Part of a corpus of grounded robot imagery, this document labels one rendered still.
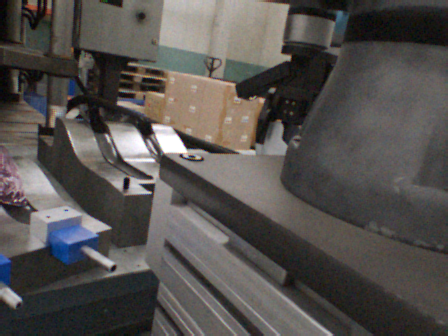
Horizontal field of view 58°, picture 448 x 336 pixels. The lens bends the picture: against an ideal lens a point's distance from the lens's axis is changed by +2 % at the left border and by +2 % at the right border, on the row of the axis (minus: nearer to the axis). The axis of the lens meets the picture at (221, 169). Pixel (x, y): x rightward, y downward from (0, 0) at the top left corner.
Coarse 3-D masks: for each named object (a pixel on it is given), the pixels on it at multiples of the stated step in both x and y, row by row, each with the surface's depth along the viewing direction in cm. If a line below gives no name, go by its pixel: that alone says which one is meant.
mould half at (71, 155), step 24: (72, 120) 85; (48, 144) 92; (72, 144) 78; (96, 144) 81; (120, 144) 85; (144, 144) 88; (168, 144) 92; (48, 168) 92; (72, 168) 79; (96, 168) 72; (144, 168) 77; (72, 192) 79; (96, 192) 69; (120, 192) 61; (144, 192) 62; (96, 216) 69; (120, 216) 61; (144, 216) 63; (120, 240) 62; (144, 240) 65
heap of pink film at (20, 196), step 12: (0, 144) 62; (0, 156) 61; (0, 168) 59; (12, 168) 60; (0, 180) 57; (12, 180) 59; (0, 192) 57; (12, 192) 58; (24, 192) 59; (24, 204) 58
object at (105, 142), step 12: (108, 120) 93; (120, 120) 94; (132, 120) 93; (144, 120) 96; (108, 132) 86; (144, 132) 96; (108, 144) 84; (156, 144) 91; (108, 156) 81; (120, 156) 81; (156, 156) 88; (120, 168) 77; (132, 168) 77
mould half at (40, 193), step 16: (16, 160) 65; (32, 176) 63; (32, 192) 61; (48, 192) 62; (0, 208) 55; (48, 208) 59; (0, 224) 52; (16, 224) 53; (96, 224) 57; (0, 240) 48; (16, 240) 49; (32, 240) 49; (16, 256) 46; (32, 256) 47; (48, 256) 49; (16, 272) 46; (32, 272) 48; (48, 272) 50; (64, 272) 52; (80, 272) 54; (16, 288) 47; (32, 288) 49
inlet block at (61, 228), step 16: (64, 208) 53; (32, 224) 50; (48, 224) 49; (64, 224) 51; (80, 224) 53; (48, 240) 49; (64, 240) 48; (80, 240) 48; (96, 240) 50; (64, 256) 48; (80, 256) 49; (96, 256) 47; (112, 272) 46
